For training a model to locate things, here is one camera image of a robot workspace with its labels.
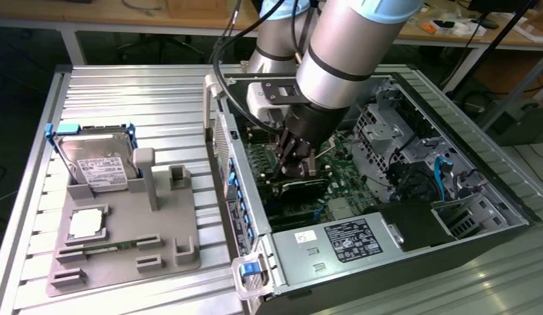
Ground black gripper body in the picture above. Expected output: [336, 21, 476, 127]
[283, 104, 352, 147]

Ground black graphics card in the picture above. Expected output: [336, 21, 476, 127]
[264, 177, 332, 207]

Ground green motherboard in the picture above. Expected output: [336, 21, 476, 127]
[241, 126, 372, 231]

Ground silver perforated disk bay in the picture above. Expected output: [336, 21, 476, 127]
[352, 104, 412, 165]

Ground silver chipset heatsink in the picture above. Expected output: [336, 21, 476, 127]
[327, 198, 356, 220]

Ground black expansion slot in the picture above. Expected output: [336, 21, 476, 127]
[269, 209, 319, 230]

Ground grey power supply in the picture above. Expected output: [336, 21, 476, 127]
[269, 211, 407, 287]

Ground black air shroud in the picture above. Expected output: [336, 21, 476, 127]
[365, 199, 459, 253]

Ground grey parts rack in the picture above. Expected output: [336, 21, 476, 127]
[45, 146, 203, 298]

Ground silver slotted disk bay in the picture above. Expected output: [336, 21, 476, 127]
[431, 193, 512, 240]

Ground black open PC case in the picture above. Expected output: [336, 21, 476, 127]
[203, 64, 543, 315]

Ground black chair base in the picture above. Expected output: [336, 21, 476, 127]
[116, 31, 205, 64]

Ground hard disk blue caddy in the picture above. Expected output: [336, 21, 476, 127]
[43, 123, 139, 194]

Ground white plastic part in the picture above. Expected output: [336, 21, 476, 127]
[431, 18, 487, 37]

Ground green RAM stick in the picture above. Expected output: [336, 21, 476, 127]
[60, 239, 144, 257]

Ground dark grey cabinet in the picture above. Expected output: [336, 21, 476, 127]
[489, 103, 543, 147]

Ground silver CPU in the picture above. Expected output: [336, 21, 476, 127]
[68, 209, 107, 240]

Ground black monitor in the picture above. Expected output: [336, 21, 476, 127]
[465, 0, 541, 30]

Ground black stand pole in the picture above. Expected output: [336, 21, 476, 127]
[471, 0, 533, 73]

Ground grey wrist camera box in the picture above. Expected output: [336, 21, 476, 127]
[245, 79, 315, 125]

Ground bundled black wires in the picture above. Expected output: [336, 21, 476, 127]
[384, 162, 440, 203]

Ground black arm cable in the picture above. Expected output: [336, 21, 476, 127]
[211, 0, 295, 136]

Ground blue wire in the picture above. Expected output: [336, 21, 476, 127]
[431, 156, 452, 201]

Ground grey braided cable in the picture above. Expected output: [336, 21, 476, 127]
[217, 0, 245, 40]

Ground wooden desk white frame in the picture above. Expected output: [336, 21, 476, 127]
[391, 0, 543, 95]
[0, 0, 260, 66]

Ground aluminium profile frame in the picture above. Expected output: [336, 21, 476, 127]
[480, 57, 543, 132]

